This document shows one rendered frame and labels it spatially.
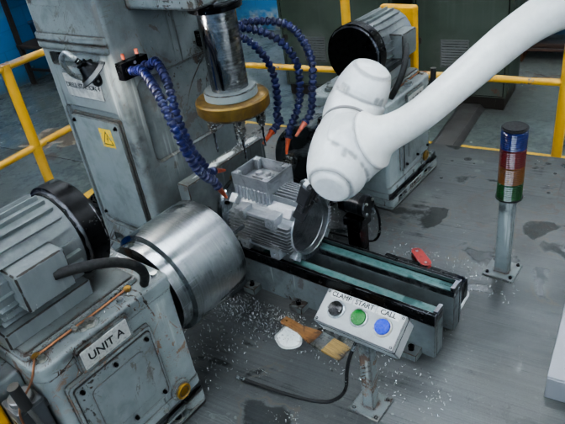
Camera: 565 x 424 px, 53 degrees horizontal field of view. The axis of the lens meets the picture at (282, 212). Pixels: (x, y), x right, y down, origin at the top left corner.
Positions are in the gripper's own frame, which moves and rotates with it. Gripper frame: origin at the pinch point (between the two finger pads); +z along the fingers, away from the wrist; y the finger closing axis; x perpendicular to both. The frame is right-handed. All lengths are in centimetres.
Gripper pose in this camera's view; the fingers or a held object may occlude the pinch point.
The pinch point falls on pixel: (303, 209)
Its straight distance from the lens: 133.6
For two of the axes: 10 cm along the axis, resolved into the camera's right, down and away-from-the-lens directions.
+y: -6.0, 4.9, -6.3
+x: 7.5, 6.2, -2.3
